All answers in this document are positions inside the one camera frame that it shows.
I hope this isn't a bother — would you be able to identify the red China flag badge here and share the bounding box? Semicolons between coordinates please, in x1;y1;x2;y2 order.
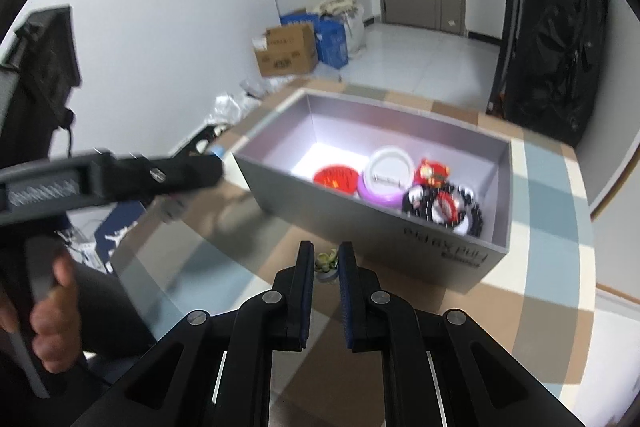
312;165;359;195

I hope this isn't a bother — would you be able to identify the silver pin back badge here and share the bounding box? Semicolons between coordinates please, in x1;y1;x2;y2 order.
363;146;416;194

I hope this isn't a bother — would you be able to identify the purple ring toy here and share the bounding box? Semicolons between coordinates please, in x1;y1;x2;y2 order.
357;173;406;208

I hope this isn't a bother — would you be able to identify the person's left hand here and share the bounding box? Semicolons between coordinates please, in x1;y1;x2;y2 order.
29;248;82;374

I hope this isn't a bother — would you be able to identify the grey open cardboard box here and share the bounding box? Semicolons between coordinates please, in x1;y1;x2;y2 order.
234;90;512;293

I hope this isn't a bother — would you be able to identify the blue Jordan shoe box lid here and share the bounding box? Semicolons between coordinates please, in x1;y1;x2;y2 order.
93;202;146;274

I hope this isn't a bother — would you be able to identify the plaid checkered tablecloth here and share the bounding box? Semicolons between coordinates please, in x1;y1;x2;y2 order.
111;80;596;426

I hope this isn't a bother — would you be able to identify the silver foil bag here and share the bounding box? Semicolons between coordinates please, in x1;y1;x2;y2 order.
205;92;262;126

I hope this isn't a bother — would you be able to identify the grey plastic mailer bag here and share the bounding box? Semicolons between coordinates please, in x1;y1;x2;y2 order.
240;76;294;100

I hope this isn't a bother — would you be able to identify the brown cardboard box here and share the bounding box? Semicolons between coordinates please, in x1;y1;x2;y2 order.
252;23;319;77

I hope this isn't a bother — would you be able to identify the blue cardboard box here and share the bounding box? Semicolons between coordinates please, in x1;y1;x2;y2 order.
280;13;348;69

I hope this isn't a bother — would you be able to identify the white tote bag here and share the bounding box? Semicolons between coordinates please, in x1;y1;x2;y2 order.
317;0;366;57

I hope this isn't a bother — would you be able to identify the black coat rack stand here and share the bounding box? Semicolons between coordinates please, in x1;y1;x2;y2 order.
487;0;526;118

